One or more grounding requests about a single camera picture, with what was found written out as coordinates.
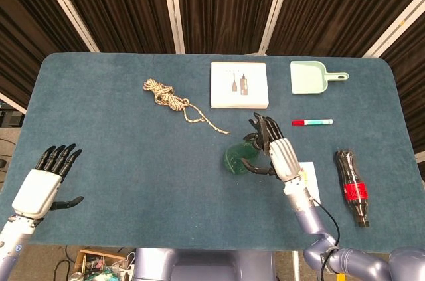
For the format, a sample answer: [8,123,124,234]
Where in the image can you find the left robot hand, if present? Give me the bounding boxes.
[11,143,84,221]

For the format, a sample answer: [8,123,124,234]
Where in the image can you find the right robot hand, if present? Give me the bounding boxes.
[241,112,308,183]

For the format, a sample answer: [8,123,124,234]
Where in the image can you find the green transparent cup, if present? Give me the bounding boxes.
[222,133,266,176]

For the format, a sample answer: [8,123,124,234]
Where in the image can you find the dark cola bottle red label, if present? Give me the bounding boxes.
[334,149,371,228]

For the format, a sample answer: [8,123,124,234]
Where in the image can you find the white printed paper card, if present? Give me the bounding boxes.
[297,161,321,203]

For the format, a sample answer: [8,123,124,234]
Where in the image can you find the white flat cardboard box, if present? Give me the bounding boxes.
[210,61,269,110]

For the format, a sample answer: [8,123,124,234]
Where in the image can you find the mint green plastic dustpan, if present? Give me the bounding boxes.
[290,60,350,96]

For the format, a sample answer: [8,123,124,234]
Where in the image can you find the wooden box of clutter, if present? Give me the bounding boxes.
[73,248,127,281]

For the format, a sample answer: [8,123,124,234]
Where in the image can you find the blue-grey robot torso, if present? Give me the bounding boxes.
[132,246,276,281]

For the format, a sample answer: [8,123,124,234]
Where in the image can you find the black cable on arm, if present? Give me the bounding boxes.
[308,196,341,281]

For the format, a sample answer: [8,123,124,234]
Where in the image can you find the white partition frame post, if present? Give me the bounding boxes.
[0,92,27,114]
[159,0,186,54]
[362,0,425,58]
[33,0,100,53]
[258,0,296,56]

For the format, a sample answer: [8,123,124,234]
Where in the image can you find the braided beige rope bundle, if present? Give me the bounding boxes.
[143,78,230,135]

